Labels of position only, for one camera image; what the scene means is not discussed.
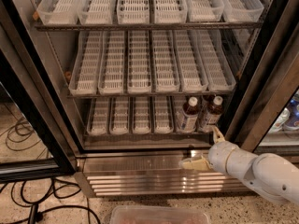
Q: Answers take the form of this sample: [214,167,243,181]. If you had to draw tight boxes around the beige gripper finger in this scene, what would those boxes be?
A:
[178,156,211,172]
[212,126,225,144]

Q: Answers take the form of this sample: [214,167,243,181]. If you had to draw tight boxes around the brown bottle blue label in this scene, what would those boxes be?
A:
[177,96,199,133]
[199,95,223,133]

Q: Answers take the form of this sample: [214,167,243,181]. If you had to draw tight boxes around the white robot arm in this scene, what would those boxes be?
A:
[179,126,299,204]

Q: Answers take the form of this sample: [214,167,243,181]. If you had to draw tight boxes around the right fridge glass door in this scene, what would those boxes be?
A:
[220,0,299,156]

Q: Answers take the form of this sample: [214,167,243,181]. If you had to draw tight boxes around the stainless steel fridge base grille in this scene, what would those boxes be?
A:
[74,149,248,197]

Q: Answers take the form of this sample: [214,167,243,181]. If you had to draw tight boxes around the left fridge door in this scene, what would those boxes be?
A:
[0,0,77,183]

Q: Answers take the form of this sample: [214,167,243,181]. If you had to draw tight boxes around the blue white bottles behind glass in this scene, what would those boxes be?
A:
[269,91,299,133]

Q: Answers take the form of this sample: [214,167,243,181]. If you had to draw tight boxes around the clear plastic bin on floor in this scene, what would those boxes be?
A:
[109,205,211,224]

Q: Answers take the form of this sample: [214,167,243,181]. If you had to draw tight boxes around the black floor cables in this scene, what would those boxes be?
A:
[0,115,102,224]

